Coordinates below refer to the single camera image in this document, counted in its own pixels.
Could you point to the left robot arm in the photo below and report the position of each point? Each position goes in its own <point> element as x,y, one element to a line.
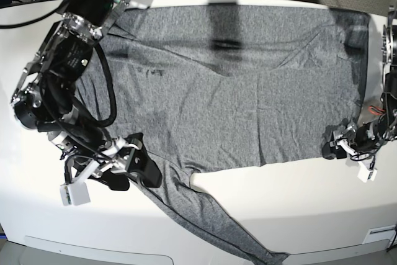
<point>388,96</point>

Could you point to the grey long-sleeve T-shirt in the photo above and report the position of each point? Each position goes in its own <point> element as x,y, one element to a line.
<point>224,86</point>

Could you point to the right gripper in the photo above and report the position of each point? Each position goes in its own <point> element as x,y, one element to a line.
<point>114,162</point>

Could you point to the white label plate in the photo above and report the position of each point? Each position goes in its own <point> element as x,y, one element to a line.
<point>379,234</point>

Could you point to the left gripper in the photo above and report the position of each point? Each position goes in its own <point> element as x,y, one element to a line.
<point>360,143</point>

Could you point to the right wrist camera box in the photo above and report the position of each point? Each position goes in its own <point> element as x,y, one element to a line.
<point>74,194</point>

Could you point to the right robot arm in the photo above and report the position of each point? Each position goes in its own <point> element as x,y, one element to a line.
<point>45,101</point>

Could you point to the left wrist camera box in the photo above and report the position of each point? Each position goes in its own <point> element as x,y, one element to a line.
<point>366,174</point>

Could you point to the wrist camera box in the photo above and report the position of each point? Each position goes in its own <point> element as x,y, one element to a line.
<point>74,194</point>
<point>366,174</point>

